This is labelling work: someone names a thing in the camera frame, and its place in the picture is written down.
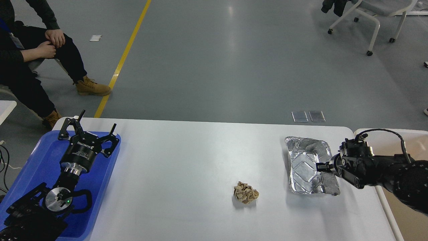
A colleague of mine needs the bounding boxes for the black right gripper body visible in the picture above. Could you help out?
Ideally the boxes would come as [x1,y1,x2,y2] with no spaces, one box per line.
[330,139,385,189]

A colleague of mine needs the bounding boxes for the person's upper hand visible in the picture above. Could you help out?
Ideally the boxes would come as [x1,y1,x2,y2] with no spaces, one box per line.
[45,29,66,48]

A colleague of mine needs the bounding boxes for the left metal floor plate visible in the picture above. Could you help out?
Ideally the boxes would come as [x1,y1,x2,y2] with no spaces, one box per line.
[291,111,309,123]

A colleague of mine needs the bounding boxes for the right metal floor plate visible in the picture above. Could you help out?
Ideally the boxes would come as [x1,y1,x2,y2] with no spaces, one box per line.
[309,111,326,122]

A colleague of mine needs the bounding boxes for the blue plastic tray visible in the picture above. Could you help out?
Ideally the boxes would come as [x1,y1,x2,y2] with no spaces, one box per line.
[0,130,120,241]

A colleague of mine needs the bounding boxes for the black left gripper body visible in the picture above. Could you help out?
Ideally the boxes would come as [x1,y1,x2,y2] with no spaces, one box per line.
[60,132,120,174]

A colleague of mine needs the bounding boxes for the crumpled brown paper ball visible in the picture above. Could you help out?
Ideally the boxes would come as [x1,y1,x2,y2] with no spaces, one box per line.
[233,181,259,204]

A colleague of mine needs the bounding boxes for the beige plastic bin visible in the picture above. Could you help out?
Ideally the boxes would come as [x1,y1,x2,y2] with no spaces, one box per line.
[354,129,428,241]

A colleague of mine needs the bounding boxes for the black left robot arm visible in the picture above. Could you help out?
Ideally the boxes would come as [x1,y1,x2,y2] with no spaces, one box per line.
[1,113,120,241]

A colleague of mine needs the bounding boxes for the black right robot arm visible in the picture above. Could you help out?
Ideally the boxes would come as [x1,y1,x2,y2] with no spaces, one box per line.
[316,130,428,215]

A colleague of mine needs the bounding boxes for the dark jacket on chair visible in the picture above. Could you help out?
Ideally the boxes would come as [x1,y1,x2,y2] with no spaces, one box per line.
[321,0,349,17]

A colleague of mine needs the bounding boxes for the white rolling chair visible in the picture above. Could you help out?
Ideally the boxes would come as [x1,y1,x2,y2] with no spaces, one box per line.
[328,0,427,56]

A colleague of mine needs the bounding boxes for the seated person in black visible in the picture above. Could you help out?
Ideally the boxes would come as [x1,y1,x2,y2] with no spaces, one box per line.
[0,0,88,118]

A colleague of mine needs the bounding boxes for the white side table corner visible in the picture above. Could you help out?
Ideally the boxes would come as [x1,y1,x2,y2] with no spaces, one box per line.
[0,100,17,125]

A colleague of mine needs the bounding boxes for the tan boot near table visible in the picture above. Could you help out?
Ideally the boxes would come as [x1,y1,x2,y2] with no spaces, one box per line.
[42,110,62,130]

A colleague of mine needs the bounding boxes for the metal floor plate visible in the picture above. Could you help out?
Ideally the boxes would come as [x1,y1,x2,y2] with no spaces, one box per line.
[309,111,326,122]
[291,111,309,123]

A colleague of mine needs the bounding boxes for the tan boot on floor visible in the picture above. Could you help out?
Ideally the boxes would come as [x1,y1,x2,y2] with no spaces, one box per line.
[74,75,112,96]

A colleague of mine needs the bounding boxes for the black cables at left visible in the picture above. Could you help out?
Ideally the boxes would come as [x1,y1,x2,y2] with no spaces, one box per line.
[0,143,10,194]

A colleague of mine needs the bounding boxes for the person's lower hand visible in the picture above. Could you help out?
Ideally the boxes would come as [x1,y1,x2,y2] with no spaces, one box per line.
[35,41,56,59]

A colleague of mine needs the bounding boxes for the aluminium foil tray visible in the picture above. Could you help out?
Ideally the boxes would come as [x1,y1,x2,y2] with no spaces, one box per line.
[285,136,340,196]

